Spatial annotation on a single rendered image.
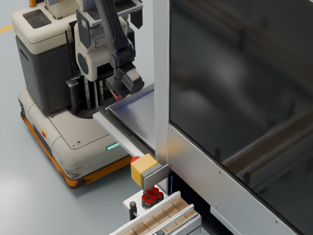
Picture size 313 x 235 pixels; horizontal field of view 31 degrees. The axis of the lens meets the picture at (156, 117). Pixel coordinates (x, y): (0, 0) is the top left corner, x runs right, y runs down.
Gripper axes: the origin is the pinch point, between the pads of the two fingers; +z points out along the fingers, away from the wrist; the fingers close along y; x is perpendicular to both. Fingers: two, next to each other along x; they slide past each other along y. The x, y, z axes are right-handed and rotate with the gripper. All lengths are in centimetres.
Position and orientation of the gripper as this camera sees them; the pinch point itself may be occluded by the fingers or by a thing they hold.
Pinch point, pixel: (119, 100)
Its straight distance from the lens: 216.3
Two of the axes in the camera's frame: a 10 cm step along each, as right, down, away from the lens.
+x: 7.8, -4.5, 4.4
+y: 6.2, 6.6, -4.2
